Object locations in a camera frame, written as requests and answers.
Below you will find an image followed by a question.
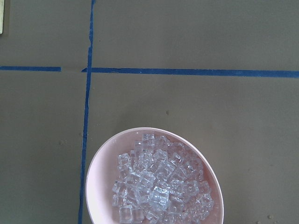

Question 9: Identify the pink bowl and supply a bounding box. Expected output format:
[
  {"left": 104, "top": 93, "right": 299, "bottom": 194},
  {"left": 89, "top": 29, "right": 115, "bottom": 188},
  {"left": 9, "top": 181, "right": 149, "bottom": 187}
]
[{"left": 85, "top": 127, "right": 224, "bottom": 224}]

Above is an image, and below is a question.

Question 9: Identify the bamboo cutting board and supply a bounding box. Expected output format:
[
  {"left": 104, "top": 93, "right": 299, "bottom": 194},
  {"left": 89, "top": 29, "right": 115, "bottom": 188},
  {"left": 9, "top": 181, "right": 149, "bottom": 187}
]
[{"left": 0, "top": 0, "right": 11, "bottom": 37}]

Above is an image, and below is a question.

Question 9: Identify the clear ice cube pile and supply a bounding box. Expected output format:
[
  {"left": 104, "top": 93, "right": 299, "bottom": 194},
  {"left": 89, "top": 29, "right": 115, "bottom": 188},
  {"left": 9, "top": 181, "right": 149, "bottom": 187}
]
[{"left": 112, "top": 133, "right": 214, "bottom": 224}]

